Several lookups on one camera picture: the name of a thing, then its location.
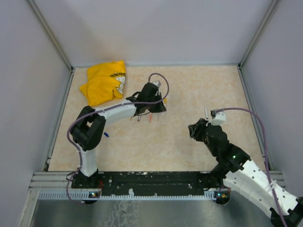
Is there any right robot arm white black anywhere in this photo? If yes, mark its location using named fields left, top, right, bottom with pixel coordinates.
left=188, top=118, right=303, bottom=227

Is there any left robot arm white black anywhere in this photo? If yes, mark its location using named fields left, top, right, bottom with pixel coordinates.
left=67, top=80, right=167, bottom=188

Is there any yellow folded shirt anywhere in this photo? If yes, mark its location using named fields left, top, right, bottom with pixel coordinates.
left=80, top=61, right=126, bottom=106

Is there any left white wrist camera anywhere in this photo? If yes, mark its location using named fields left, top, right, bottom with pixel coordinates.
left=153, top=80, right=161, bottom=88

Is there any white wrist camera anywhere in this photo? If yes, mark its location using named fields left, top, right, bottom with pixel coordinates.
left=153, top=80, right=161, bottom=88
left=206, top=110, right=226, bottom=126

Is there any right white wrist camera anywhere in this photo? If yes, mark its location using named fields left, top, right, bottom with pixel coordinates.
left=206, top=110, right=226, bottom=126

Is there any aluminium frame side rail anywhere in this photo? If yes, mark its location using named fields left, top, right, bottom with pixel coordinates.
left=237, top=65, right=271, bottom=170

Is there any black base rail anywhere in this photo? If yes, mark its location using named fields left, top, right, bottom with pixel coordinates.
left=71, top=171, right=223, bottom=196

